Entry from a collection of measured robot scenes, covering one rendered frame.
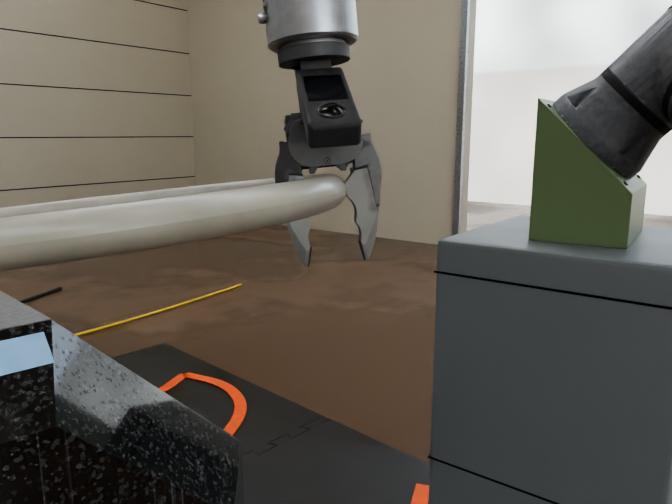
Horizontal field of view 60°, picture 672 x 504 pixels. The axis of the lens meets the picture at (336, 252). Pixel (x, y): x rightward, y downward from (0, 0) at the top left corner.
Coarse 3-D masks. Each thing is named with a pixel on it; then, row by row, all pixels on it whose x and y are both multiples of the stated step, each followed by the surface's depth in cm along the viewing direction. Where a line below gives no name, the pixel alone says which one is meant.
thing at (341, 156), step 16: (288, 48) 55; (304, 48) 54; (320, 48) 54; (336, 48) 55; (288, 64) 57; (304, 64) 56; (320, 64) 57; (336, 64) 60; (288, 128) 56; (304, 128) 56; (288, 144) 56; (304, 144) 56; (304, 160) 56; (320, 160) 56; (336, 160) 56; (352, 160) 62
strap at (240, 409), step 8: (176, 376) 248; (184, 376) 248; (192, 376) 248; (200, 376) 248; (168, 384) 241; (176, 384) 241; (216, 384) 241; (224, 384) 241; (232, 392) 233; (240, 392) 233; (240, 400) 226; (240, 408) 220; (232, 416) 213; (240, 416) 213; (232, 424) 207; (240, 424) 208; (232, 432) 202; (416, 488) 170; (424, 488) 170; (416, 496) 166; (424, 496) 166
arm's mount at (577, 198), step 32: (544, 128) 98; (544, 160) 99; (576, 160) 96; (544, 192) 100; (576, 192) 97; (608, 192) 94; (640, 192) 102; (544, 224) 101; (576, 224) 98; (608, 224) 95; (640, 224) 108
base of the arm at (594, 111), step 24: (576, 96) 99; (600, 96) 96; (624, 96) 94; (576, 120) 97; (600, 120) 95; (624, 120) 94; (648, 120) 94; (600, 144) 95; (624, 144) 95; (648, 144) 96; (624, 168) 97
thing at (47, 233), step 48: (144, 192) 78; (192, 192) 76; (240, 192) 39; (288, 192) 42; (336, 192) 49; (0, 240) 32; (48, 240) 32; (96, 240) 33; (144, 240) 35; (192, 240) 37
